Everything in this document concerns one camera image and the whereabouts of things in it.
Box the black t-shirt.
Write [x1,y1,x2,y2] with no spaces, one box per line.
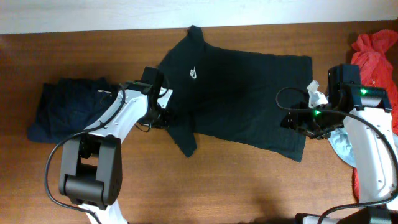
[159,26,313,162]

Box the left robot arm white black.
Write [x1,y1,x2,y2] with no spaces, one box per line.
[58,67,173,223]

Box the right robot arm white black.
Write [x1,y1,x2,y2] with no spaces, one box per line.
[281,64,397,224]

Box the light blue grey garment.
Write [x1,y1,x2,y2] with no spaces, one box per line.
[328,128,356,167]

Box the folded navy blue garment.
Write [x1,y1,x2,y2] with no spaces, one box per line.
[27,78,119,144]

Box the red t-shirt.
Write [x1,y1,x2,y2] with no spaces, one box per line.
[349,29,398,202]

